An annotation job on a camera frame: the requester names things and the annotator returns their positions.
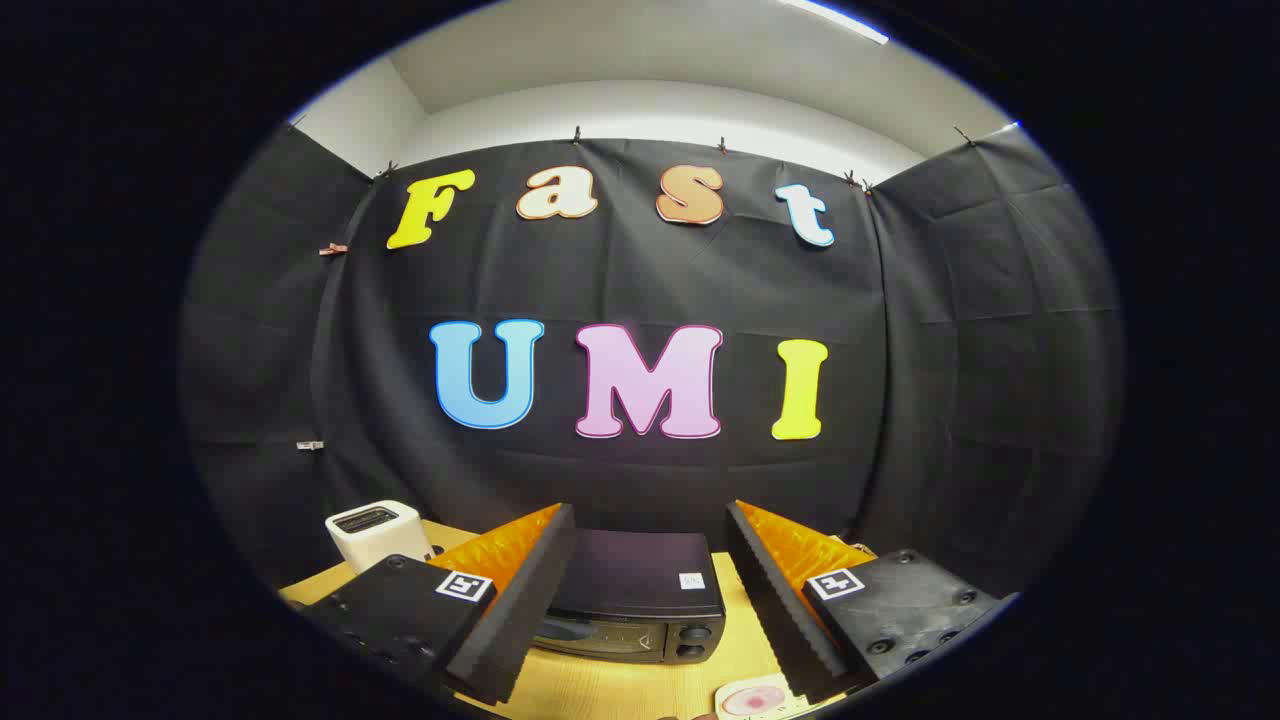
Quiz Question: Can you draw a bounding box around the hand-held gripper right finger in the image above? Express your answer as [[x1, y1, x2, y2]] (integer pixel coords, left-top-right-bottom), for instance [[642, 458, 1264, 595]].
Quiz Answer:
[[725, 500, 1001, 706]]

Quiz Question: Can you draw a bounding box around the cream square plate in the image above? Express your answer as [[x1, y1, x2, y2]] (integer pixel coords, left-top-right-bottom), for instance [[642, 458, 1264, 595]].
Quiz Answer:
[[714, 672, 811, 720]]

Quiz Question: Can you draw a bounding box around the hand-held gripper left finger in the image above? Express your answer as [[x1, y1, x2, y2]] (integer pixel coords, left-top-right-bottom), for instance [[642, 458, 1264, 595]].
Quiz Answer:
[[300, 503, 578, 706]]

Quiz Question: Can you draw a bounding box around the white bread toaster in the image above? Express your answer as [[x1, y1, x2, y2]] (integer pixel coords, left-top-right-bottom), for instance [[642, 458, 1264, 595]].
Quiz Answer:
[[325, 500, 434, 576]]

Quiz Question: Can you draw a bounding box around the black toaster oven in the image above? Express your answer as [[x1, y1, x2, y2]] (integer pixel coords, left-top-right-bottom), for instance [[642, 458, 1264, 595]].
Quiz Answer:
[[530, 528, 727, 666]]

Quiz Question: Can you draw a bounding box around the pink round food slice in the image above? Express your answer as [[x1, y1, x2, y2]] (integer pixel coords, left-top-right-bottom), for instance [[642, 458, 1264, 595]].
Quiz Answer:
[[722, 685, 789, 717]]

